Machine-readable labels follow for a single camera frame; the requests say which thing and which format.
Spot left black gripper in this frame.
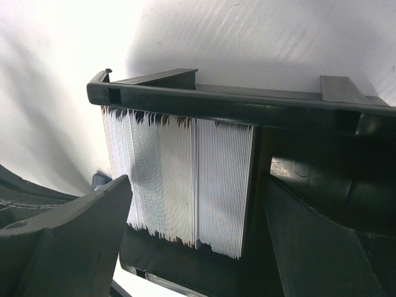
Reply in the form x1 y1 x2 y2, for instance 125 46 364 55
1 166 77 228

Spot black plastic card rack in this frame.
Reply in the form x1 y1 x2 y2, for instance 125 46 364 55
87 69 395 296

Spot blue leather card holder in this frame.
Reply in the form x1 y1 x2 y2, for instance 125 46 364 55
90 171 112 192

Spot white card stack in rack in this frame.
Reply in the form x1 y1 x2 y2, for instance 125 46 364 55
101 106 255 259

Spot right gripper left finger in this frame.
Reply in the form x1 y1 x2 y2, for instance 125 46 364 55
1 175 132 296

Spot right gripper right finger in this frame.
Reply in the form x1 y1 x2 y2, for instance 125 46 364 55
264 158 395 296

